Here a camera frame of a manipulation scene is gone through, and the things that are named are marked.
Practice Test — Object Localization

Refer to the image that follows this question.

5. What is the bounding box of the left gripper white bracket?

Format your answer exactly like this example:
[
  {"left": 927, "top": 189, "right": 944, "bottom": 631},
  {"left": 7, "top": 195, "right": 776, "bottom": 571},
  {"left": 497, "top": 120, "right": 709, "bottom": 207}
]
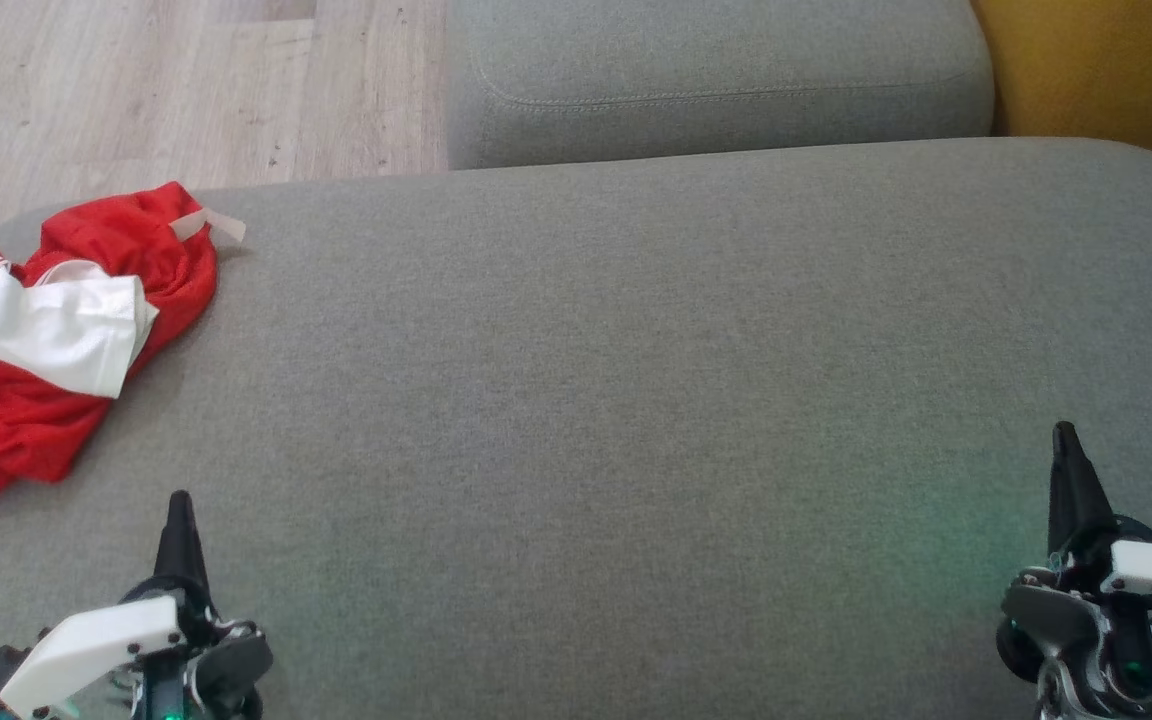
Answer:
[{"left": 0, "top": 490, "right": 275, "bottom": 720}]

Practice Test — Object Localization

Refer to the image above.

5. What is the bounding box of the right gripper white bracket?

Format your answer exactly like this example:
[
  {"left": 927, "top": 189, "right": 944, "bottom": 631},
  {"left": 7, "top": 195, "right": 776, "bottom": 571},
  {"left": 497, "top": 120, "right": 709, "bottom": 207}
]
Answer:
[{"left": 996, "top": 421, "right": 1152, "bottom": 720}]

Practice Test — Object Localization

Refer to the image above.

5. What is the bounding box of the large grey sofa seat cushion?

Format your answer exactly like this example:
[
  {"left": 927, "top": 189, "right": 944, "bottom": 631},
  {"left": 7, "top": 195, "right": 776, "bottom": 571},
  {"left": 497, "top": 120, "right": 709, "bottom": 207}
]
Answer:
[{"left": 0, "top": 137, "right": 1152, "bottom": 720}]

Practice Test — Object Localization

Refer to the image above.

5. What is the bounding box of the red and white jersey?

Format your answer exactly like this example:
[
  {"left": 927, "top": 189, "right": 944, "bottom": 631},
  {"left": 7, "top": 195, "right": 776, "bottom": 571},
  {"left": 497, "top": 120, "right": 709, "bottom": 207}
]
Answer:
[{"left": 0, "top": 180, "right": 247, "bottom": 517}]

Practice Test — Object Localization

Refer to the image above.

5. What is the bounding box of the grey sofa section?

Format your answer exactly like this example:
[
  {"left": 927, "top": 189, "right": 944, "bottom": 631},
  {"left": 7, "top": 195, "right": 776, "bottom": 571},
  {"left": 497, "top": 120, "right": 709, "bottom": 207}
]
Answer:
[{"left": 446, "top": 0, "right": 997, "bottom": 171}]

